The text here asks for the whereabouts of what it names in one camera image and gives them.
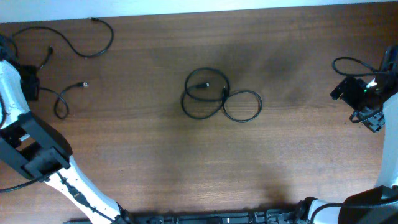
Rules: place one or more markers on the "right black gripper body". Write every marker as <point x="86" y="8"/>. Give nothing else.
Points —
<point x="360" y="99"/>

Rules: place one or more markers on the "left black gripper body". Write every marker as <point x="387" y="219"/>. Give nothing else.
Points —
<point x="30" y="81"/>

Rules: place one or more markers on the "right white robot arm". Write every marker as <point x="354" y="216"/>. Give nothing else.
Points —
<point x="379" y="204"/>

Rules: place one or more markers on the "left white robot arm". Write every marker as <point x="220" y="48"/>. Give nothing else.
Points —
<point x="37" y="151"/>

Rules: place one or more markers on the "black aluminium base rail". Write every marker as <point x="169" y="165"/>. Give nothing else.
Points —
<point x="272" y="216"/>

